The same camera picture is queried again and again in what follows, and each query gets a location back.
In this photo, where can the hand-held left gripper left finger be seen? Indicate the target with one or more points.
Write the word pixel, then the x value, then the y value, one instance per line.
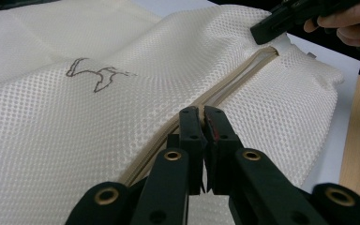
pixel 193 134

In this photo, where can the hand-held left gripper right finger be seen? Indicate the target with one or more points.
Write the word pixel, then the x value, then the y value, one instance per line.
pixel 222 137

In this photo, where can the cream mesh laundry bag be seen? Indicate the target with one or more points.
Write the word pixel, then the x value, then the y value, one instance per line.
pixel 75 131

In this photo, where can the pale blue table board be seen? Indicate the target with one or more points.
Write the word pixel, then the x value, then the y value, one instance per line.
pixel 334 156

